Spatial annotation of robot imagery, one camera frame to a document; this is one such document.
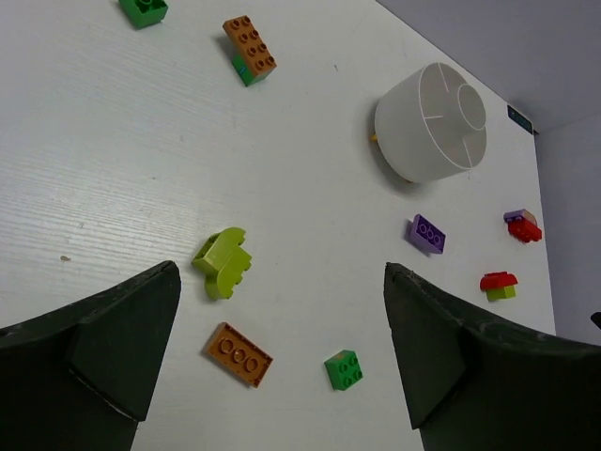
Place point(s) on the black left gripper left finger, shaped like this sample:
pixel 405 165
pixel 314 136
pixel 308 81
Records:
pixel 82 377

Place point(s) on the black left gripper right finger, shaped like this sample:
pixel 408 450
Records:
pixel 476 381

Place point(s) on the red cap lime lego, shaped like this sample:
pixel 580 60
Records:
pixel 498 286

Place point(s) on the orange lego plate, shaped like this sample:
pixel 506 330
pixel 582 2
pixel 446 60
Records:
pixel 252 59
pixel 238 355

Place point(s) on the green square lego brick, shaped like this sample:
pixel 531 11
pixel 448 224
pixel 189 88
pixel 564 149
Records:
pixel 144 13

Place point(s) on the small green lego brick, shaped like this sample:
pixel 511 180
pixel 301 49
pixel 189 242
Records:
pixel 343 370

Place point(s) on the purple lego plate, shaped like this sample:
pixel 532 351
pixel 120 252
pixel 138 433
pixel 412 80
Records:
pixel 425 236

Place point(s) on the red and lilac lego piece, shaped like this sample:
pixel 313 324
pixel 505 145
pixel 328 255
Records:
pixel 523 226

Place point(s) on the lime green arch lego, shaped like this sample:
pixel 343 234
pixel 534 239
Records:
pixel 223 262

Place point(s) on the white round divided container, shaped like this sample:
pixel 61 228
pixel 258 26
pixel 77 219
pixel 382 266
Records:
pixel 432 125

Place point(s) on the dark corner label sticker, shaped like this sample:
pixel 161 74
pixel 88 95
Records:
pixel 519 119

